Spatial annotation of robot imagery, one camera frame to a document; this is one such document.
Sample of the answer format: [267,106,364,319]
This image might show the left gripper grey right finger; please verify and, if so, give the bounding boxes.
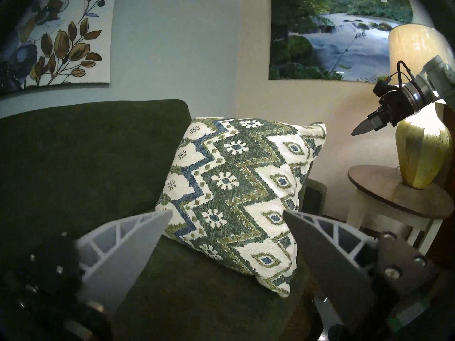
[283,210,379,330]

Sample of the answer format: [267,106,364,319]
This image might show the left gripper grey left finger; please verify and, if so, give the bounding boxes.
[76,210,173,314]

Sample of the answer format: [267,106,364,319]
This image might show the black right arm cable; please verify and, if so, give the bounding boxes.
[389,61,415,91]

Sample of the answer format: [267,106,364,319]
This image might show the plain green sofa cushion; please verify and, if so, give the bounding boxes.
[302,179,327,217]

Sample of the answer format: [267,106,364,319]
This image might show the cream lamp shade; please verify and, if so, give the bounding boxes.
[388,23,455,106]

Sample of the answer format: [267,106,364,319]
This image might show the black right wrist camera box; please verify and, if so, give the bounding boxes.
[373,79,397,100]

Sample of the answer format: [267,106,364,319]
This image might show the zigzag patterned throw pillow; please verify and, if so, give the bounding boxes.
[155,117,327,298]

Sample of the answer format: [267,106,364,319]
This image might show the floral canvas with brown leaves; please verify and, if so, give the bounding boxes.
[0,0,117,96]

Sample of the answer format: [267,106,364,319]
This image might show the round wooden white-legged side table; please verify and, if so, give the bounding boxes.
[347,164,455,256]

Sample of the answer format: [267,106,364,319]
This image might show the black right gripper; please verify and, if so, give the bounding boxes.
[351,88,417,136]

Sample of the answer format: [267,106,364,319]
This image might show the yellow-green ceramic lamp base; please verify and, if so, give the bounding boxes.
[395,102,453,190]

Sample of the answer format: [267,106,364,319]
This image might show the green fabric sofa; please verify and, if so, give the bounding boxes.
[0,99,327,341]

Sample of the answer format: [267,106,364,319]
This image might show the forest river landscape picture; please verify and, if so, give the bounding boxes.
[268,0,415,82]

